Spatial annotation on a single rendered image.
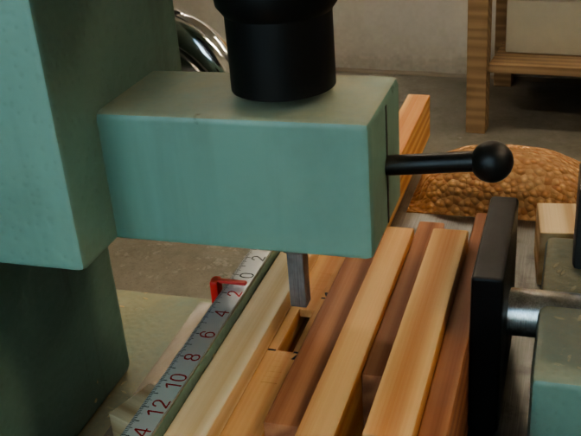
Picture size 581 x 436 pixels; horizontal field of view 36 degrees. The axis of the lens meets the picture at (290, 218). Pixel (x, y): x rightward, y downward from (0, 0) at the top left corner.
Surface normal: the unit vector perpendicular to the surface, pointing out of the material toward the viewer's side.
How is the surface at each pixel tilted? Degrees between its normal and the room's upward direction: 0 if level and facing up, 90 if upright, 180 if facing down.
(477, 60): 90
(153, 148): 90
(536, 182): 40
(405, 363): 0
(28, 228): 90
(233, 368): 0
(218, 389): 0
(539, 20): 90
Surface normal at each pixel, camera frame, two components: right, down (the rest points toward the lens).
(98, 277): 0.95, 0.07
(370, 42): -0.38, 0.44
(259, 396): -0.07, -0.89
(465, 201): -0.34, 0.16
